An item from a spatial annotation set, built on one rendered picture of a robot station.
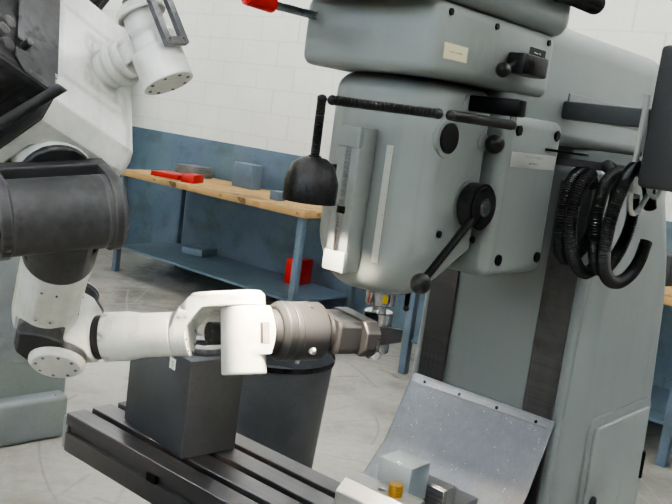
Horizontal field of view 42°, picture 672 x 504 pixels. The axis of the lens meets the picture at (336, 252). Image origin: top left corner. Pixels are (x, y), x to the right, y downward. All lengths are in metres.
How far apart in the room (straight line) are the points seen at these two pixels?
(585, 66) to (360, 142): 0.51
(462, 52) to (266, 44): 6.38
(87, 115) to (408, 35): 0.43
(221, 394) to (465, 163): 0.65
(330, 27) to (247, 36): 6.46
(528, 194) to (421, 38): 0.38
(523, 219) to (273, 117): 6.06
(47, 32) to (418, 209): 0.54
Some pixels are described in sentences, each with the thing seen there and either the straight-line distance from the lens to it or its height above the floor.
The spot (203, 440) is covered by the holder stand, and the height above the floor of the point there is 0.94.
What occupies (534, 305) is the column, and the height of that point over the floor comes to 1.27.
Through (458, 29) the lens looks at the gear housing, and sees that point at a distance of 1.22.
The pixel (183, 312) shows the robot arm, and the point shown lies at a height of 1.26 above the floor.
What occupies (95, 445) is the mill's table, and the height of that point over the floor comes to 0.87.
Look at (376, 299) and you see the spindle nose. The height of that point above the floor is 1.29.
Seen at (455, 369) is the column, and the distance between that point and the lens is 1.75.
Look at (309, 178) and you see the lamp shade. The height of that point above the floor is 1.48.
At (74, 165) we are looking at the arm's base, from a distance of 1.11.
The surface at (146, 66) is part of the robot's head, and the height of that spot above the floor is 1.59.
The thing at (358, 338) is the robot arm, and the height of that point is 1.24.
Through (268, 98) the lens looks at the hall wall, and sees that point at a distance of 7.49.
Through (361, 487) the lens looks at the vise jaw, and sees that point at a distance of 1.36.
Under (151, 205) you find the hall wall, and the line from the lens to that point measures 8.59.
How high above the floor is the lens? 1.56
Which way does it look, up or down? 9 degrees down
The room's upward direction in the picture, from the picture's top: 8 degrees clockwise
